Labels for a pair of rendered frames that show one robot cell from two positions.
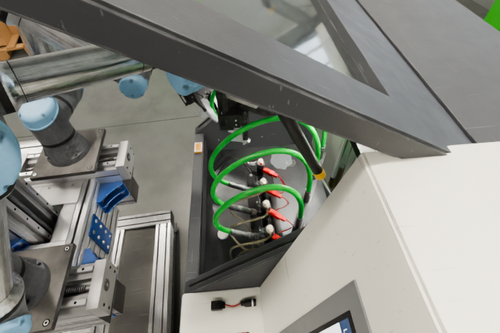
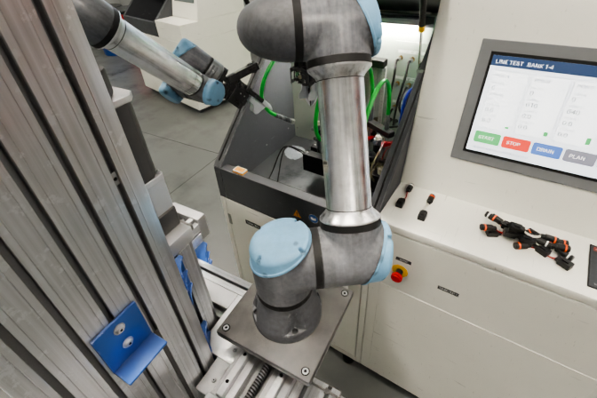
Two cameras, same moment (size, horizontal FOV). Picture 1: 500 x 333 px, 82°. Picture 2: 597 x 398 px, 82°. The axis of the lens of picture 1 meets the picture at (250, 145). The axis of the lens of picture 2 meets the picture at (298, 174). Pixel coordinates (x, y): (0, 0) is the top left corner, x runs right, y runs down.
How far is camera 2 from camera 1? 0.96 m
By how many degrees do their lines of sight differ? 40
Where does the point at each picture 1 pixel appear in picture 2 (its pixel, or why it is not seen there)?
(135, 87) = (220, 88)
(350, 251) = (470, 34)
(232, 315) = (411, 200)
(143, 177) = not seen: hidden behind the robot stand
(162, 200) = not seen: hidden behind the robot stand
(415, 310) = (517, 4)
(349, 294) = (486, 46)
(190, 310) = (393, 218)
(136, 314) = not seen: outside the picture
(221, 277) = (390, 177)
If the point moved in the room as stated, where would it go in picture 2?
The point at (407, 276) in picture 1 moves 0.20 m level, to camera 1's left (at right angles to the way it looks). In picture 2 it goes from (505, 0) to (487, 16)
